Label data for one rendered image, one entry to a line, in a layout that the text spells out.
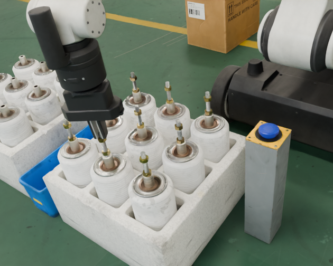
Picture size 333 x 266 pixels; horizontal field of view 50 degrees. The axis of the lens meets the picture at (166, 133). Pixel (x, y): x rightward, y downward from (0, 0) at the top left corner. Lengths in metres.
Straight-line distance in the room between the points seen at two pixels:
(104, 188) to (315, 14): 0.60
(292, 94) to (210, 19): 0.76
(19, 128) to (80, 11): 0.59
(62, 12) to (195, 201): 0.47
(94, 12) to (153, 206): 0.38
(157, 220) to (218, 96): 0.55
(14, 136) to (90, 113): 0.46
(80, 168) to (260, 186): 0.42
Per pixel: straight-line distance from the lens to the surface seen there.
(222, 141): 0.89
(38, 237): 1.10
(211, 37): 1.80
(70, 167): 0.89
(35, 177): 1.14
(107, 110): 0.70
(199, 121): 0.90
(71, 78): 0.66
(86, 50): 0.65
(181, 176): 0.81
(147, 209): 0.75
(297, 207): 1.05
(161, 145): 0.88
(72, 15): 0.61
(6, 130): 1.12
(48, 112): 1.17
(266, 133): 0.74
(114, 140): 0.94
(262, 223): 0.91
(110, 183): 0.81
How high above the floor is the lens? 0.79
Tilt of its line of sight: 38 degrees down
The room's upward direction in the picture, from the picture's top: 9 degrees counter-clockwise
